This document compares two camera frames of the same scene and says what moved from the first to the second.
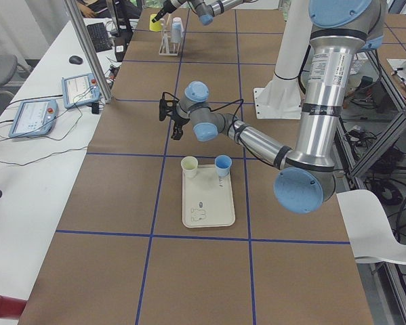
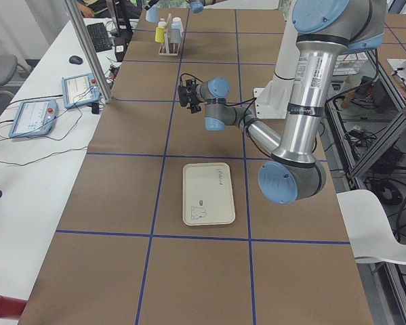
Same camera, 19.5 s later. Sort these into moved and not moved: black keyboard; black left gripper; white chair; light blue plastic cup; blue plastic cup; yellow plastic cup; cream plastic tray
Moved: blue plastic cup; black left gripper; yellow plastic cup
Not moved: cream plastic tray; light blue plastic cup; white chair; black keyboard
